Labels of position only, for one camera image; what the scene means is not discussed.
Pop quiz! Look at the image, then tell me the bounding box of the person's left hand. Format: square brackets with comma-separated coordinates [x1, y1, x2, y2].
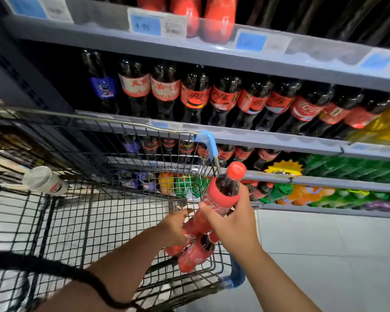
[157, 208, 191, 250]

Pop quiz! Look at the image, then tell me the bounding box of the person's right hand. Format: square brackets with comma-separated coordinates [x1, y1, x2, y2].
[198, 185, 262, 260]

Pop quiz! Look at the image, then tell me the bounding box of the person's right forearm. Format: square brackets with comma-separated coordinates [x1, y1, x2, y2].
[237, 247, 322, 312]

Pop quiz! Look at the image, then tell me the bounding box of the white paper cup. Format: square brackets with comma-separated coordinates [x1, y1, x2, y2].
[21, 166, 69, 197]

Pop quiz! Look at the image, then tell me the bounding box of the person's left forearm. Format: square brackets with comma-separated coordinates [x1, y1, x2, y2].
[36, 227, 186, 312]

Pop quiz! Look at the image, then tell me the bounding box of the grey store shelving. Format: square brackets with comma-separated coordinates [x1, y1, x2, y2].
[0, 0, 390, 218]

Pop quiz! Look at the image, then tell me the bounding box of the row of yellow drink bottles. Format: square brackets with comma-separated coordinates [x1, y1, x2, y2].
[348, 97, 390, 147]

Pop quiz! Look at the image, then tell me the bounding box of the red cola bottle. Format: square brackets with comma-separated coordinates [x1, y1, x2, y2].
[169, 0, 202, 38]
[201, 0, 239, 44]
[136, 0, 169, 12]

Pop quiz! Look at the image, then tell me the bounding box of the yellow starburst promo sign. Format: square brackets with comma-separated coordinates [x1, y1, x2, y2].
[263, 159, 305, 178]

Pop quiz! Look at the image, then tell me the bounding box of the black wire shopping cart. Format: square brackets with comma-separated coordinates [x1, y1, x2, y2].
[0, 104, 244, 312]

